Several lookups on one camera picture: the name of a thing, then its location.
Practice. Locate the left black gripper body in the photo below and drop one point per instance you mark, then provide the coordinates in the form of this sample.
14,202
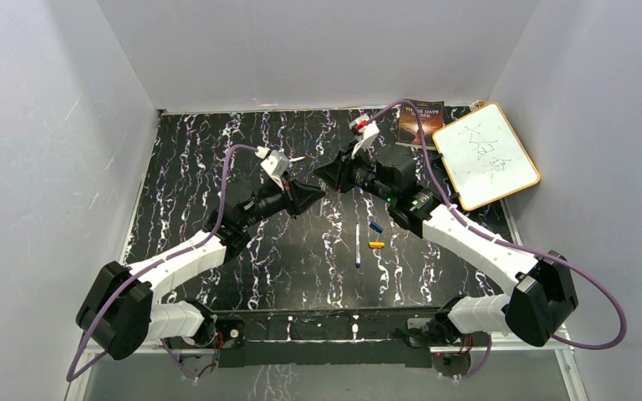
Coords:
289,198

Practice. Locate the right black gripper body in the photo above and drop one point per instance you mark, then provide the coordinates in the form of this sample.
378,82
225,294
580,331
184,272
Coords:
353,173

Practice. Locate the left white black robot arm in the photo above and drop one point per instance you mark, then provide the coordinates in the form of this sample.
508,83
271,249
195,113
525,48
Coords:
123,310

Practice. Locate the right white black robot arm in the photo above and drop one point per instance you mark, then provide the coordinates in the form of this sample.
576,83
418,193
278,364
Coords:
537,294

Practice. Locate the blue pen cap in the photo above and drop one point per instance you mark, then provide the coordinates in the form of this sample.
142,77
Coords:
376,227

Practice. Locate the blue pen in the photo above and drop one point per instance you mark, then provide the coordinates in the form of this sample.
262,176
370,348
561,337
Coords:
357,251

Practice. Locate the brown book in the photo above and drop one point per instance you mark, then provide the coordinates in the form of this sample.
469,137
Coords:
409,132

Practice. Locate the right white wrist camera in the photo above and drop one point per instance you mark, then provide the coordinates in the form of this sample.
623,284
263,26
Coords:
365,133

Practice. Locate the white board wooden frame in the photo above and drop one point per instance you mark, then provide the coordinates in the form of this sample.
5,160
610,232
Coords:
484,157

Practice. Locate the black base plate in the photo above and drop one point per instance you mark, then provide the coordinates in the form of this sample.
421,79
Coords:
368,335

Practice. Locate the aluminium frame rail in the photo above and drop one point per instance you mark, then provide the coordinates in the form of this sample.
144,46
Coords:
448,364

